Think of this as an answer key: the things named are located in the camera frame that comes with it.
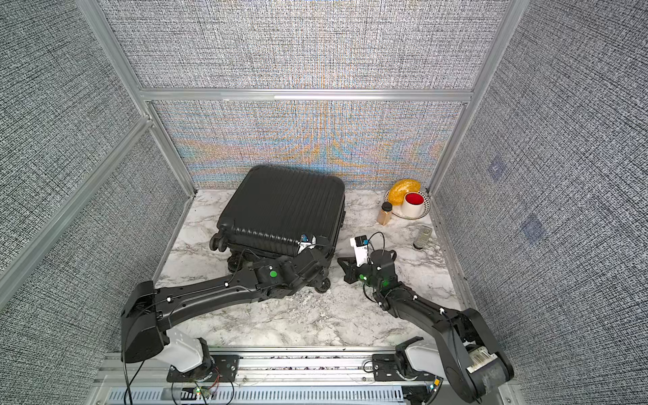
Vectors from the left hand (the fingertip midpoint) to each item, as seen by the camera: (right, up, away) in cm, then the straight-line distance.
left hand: (323, 268), depth 77 cm
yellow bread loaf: (+34, +28, +34) cm, 56 cm away
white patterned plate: (+32, +18, +33) cm, 49 cm away
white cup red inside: (+37, +20, +27) cm, 50 cm away
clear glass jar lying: (+37, +8, +18) cm, 42 cm away
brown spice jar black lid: (+25, +16, +27) cm, 40 cm away
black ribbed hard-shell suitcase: (-18, +17, +8) cm, 26 cm away
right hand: (+5, +3, +8) cm, 10 cm away
